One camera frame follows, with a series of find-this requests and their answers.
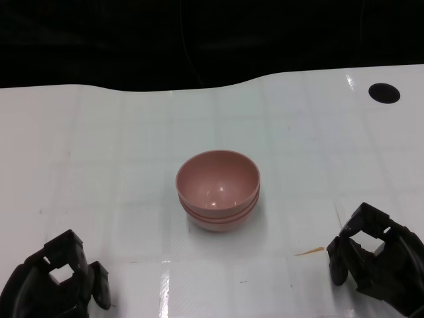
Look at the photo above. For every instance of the small wooden toothpick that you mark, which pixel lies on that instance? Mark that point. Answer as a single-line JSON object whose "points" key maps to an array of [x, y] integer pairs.
{"points": [[313, 250]]}

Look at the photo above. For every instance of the pink plastic bowl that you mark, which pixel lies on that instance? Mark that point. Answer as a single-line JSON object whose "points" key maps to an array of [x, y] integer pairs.
{"points": [[215, 179], [218, 217], [215, 227]]}

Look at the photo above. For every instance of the black backdrop cloth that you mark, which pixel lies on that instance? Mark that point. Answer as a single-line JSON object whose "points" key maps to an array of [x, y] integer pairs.
{"points": [[99, 39]]}

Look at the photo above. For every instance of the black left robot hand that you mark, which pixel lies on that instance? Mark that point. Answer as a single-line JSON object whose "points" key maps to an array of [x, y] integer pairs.
{"points": [[30, 291]]}

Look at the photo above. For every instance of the black round table grommet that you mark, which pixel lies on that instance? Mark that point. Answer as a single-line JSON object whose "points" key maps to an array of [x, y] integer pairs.
{"points": [[384, 93]]}

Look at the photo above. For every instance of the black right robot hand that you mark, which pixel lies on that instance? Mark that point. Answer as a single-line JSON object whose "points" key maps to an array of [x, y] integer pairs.
{"points": [[397, 265]]}

